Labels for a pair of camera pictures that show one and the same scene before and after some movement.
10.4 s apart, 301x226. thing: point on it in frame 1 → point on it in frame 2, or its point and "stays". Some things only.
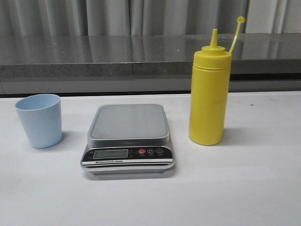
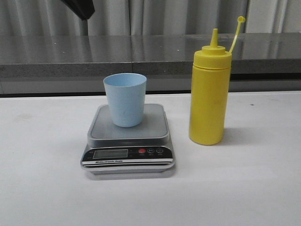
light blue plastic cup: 41,115 → 126,93
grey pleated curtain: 148,17 stays
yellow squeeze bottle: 209,90 stays
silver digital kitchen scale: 126,139 stays
